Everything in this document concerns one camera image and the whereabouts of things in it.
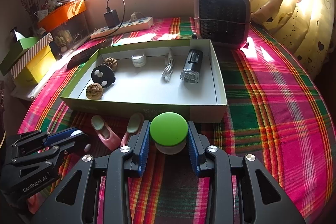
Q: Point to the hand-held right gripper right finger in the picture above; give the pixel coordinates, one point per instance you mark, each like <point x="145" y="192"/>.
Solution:
<point x="193" y="150"/>

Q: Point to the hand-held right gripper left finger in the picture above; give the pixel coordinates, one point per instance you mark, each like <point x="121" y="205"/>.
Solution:
<point x="144" y="148"/>

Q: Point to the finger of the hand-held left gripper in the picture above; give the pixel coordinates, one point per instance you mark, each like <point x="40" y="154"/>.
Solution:
<point x="59" y="136"/>
<point x="76" y="141"/>

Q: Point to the small white jar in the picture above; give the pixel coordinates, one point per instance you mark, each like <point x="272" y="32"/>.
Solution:
<point x="76" y="133"/>
<point x="138" y="60"/>

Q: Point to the green lid jar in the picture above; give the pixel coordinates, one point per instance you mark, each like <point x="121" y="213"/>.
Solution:
<point x="169" y="129"/>

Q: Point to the brown walnut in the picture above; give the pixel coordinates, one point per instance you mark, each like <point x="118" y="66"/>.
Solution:
<point x="110" y="62"/>
<point x="94" y="91"/>

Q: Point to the shallow cardboard box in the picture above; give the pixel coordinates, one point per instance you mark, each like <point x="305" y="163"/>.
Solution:
<point x="147" y="87"/>

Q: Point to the black round case white dots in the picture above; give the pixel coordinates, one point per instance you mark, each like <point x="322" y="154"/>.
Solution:
<point x="103" y="76"/>

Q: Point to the pink clip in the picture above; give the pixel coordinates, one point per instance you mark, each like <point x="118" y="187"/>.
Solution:
<point x="103" y="132"/>
<point x="131" y="127"/>

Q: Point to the yellow cardboard box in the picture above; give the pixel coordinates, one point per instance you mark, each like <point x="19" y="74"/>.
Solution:
<point x="36" y="66"/>

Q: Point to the black flashlight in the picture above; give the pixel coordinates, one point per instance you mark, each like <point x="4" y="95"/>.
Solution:
<point x="192" y="66"/>

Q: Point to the striped cardboard box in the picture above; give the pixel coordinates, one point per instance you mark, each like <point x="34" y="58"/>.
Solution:
<point x="31" y="56"/>

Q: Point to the black smartphone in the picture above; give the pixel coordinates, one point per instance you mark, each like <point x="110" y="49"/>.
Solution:
<point x="86" y="53"/>

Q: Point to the green cardboard box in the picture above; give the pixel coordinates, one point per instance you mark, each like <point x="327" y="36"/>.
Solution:
<point x="18" y="52"/>

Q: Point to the plaid tablecloth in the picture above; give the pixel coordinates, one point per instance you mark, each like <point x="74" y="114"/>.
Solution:
<point x="262" y="82"/>

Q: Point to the glass display case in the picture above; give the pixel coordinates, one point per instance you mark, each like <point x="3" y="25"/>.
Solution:
<point x="68" y="32"/>

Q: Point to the white printed mug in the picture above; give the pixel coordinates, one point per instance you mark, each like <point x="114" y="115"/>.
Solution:
<point x="42" y="15"/>

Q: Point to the white power strip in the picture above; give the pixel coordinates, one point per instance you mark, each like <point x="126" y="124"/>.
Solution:
<point x="123" y="27"/>

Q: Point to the orange storage box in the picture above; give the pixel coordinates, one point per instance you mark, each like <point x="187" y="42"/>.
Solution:
<point x="63" y="12"/>

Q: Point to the black charger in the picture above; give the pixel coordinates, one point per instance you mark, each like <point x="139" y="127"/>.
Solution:
<point x="111" y="18"/>

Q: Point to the small white plug adapter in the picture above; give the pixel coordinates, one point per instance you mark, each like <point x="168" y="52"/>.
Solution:
<point x="134" y="16"/>

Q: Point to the pink grey desk heater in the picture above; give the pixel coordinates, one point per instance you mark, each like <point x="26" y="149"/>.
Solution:
<point x="221" y="16"/>

